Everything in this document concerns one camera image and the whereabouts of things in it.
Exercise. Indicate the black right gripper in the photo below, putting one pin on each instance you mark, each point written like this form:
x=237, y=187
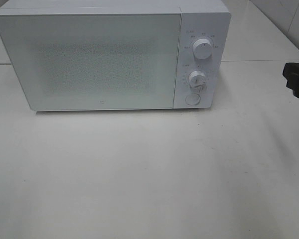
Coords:
x=291, y=74

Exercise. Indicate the white timer knob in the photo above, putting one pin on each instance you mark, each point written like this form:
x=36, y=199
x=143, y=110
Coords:
x=196, y=79

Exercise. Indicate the round white door button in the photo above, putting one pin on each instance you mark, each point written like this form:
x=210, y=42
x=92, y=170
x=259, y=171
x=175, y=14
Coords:
x=193, y=99

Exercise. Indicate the white microwave door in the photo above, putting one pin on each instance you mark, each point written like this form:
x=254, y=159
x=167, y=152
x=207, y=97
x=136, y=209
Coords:
x=94, y=62

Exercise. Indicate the upper white power knob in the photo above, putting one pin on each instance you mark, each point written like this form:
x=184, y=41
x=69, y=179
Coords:
x=202, y=48

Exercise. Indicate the white microwave oven body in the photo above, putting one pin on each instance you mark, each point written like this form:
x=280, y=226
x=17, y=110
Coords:
x=198, y=19

